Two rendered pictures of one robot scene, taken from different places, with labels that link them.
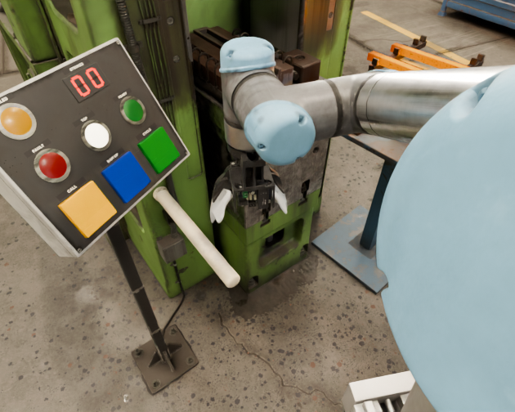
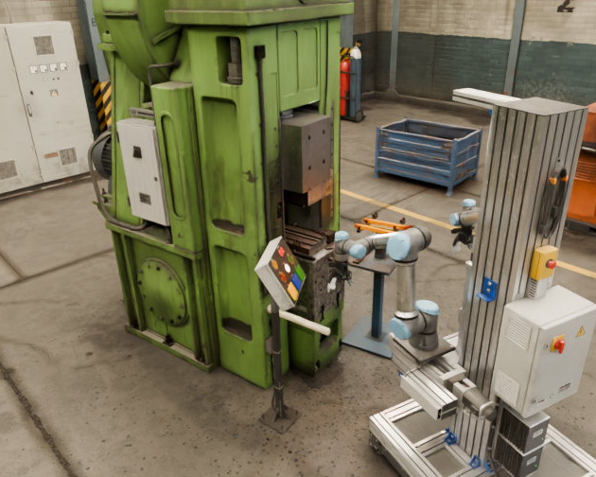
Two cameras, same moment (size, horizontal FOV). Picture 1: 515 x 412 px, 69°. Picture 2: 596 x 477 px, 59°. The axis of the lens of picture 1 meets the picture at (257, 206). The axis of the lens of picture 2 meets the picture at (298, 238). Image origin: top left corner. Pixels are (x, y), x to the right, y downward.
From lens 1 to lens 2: 2.32 m
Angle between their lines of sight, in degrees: 23
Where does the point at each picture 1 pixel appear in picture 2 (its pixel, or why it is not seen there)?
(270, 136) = (358, 252)
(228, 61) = (339, 238)
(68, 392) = (231, 446)
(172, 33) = (279, 230)
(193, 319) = (287, 396)
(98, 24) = (260, 232)
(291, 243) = (332, 339)
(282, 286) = (333, 368)
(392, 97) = (380, 239)
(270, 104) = (355, 245)
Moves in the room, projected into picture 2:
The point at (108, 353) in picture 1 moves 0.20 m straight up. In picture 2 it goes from (243, 423) to (241, 399)
